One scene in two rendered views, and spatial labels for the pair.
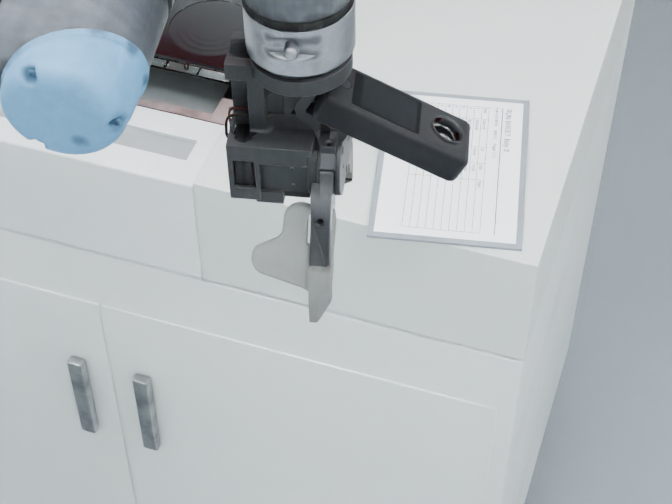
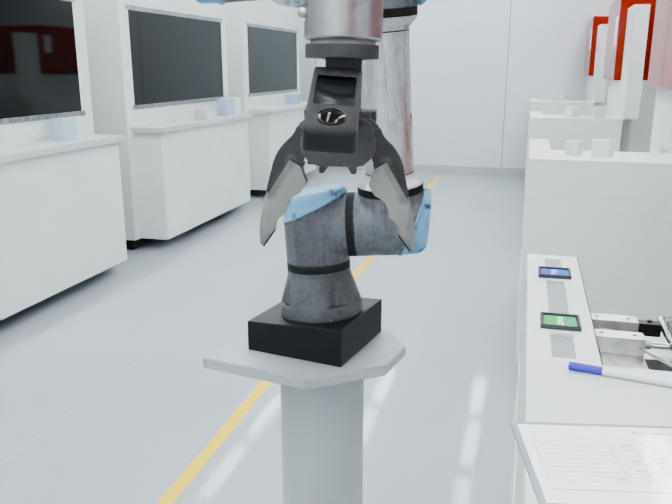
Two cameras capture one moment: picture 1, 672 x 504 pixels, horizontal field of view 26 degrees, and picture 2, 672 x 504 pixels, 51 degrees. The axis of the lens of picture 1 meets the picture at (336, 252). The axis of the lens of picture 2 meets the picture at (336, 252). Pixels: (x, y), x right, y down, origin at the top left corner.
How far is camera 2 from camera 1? 1.19 m
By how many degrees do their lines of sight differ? 77
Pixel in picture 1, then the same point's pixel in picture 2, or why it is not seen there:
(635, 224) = not seen: outside the picture
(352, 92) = (330, 75)
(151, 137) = (568, 347)
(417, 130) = (317, 102)
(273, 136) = not seen: hidden behind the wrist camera
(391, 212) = (546, 431)
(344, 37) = (321, 12)
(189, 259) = not seen: hidden behind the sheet
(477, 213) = (577, 478)
